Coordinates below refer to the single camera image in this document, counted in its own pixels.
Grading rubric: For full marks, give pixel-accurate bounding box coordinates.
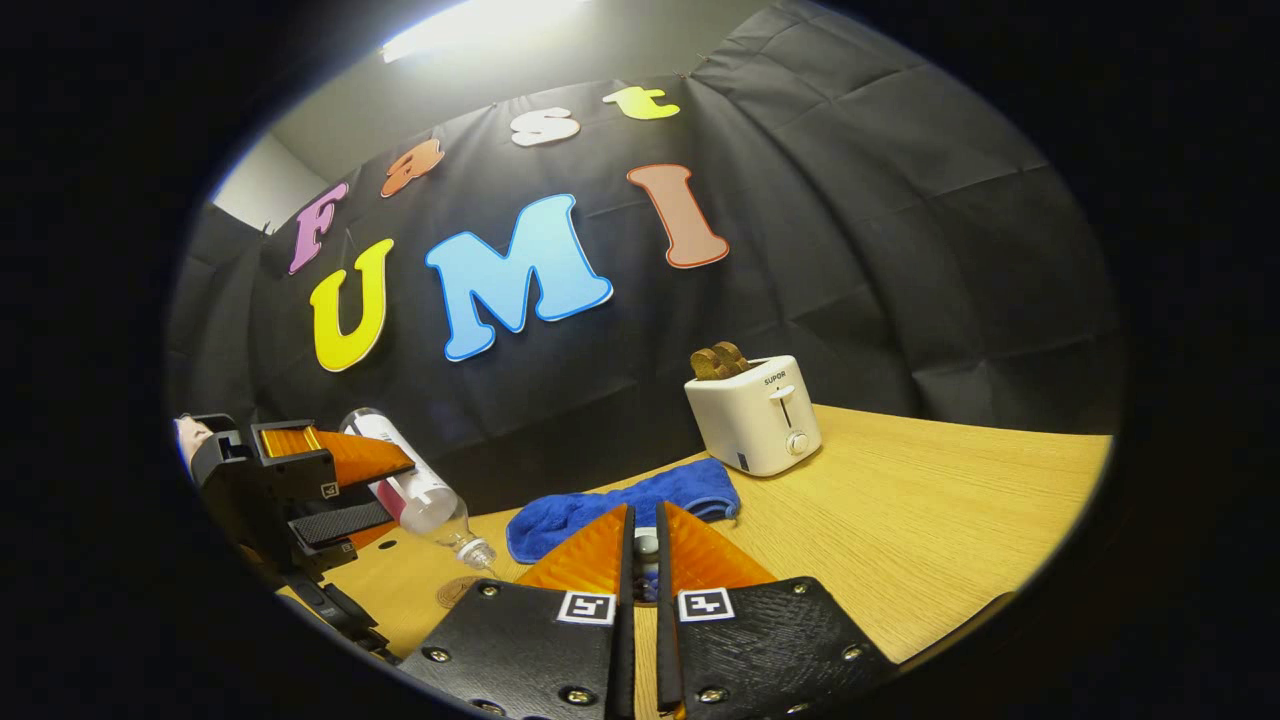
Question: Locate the blue folded towel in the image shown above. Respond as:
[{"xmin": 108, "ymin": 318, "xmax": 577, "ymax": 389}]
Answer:
[{"xmin": 505, "ymin": 458, "xmax": 742, "ymax": 566}]

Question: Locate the black backdrop cloth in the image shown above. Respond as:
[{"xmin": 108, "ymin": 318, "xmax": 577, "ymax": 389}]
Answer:
[{"xmin": 165, "ymin": 0, "xmax": 1126, "ymax": 516}]

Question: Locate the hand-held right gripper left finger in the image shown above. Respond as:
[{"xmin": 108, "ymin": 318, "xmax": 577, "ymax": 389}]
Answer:
[{"xmin": 400, "ymin": 503, "xmax": 638, "ymax": 720}]

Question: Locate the white toaster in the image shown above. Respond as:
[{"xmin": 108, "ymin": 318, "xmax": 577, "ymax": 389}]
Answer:
[{"xmin": 684, "ymin": 355, "xmax": 823, "ymax": 478}]

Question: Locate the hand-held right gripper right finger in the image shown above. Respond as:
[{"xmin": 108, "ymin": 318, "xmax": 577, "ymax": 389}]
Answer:
[{"xmin": 655, "ymin": 502, "xmax": 898, "ymax": 720}]

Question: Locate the clear plastic water bottle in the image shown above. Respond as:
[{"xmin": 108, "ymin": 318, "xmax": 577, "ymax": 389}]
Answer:
[{"xmin": 340, "ymin": 408, "xmax": 498, "ymax": 573}]

